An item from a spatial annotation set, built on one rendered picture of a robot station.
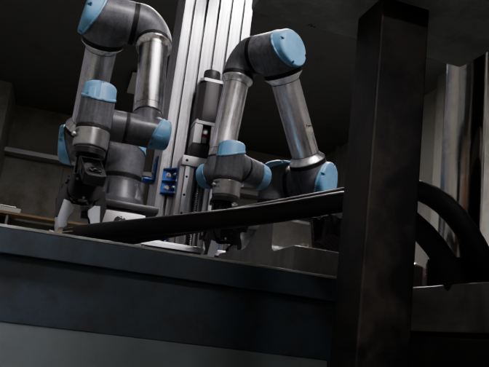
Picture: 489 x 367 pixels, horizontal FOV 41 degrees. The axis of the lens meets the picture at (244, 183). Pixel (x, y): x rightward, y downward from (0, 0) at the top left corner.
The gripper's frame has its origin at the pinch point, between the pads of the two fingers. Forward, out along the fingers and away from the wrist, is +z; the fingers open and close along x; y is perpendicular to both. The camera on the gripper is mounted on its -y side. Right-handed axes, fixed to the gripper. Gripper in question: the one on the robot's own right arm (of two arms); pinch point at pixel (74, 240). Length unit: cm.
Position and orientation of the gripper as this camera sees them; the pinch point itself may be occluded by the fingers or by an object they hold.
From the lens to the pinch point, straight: 141.6
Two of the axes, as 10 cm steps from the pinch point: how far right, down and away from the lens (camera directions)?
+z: -1.2, 9.6, -2.4
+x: -8.8, -2.1, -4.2
